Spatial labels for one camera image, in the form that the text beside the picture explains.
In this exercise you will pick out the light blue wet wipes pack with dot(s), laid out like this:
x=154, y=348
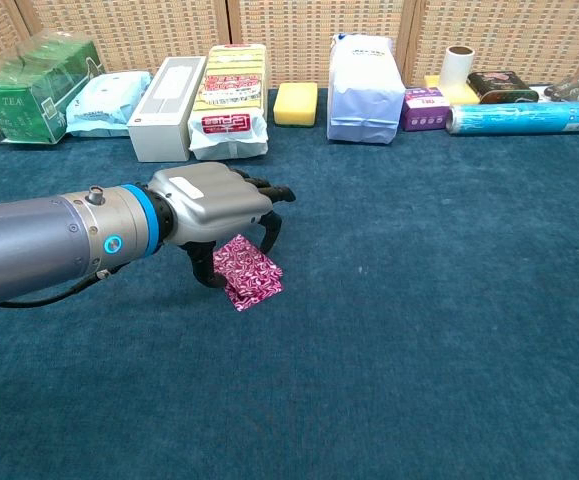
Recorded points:
x=104, y=105

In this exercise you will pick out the long white cardboard box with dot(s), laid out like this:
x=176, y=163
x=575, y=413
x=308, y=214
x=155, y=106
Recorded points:
x=159, y=135

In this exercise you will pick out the clear box green tea bags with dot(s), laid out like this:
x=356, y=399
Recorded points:
x=24, y=100

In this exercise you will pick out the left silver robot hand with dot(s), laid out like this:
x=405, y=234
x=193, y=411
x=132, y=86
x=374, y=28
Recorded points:
x=214, y=200

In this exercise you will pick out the small purple box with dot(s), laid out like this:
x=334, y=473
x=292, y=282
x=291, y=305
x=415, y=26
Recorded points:
x=424, y=112

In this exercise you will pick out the dark metal tin can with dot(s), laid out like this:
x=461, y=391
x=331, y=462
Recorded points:
x=499, y=86

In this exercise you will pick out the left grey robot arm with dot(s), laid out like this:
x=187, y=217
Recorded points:
x=29, y=245

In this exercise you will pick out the yellow red snack package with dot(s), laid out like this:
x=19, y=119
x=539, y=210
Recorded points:
x=229, y=100

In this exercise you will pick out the white paper bag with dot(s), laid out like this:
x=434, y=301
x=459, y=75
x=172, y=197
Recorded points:
x=364, y=100

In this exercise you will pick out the blue cling film roll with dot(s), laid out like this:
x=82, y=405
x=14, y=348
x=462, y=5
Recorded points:
x=519, y=119

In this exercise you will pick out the yellow sponge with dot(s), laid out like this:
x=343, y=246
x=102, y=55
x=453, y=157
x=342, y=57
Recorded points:
x=295, y=105
x=431, y=82

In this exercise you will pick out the white paper roll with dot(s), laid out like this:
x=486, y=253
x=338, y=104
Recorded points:
x=456, y=72

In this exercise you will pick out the teal felt table cover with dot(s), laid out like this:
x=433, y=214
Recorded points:
x=369, y=350

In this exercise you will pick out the wicker folding screen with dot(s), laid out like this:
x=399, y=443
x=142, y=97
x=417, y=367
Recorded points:
x=319, y=40

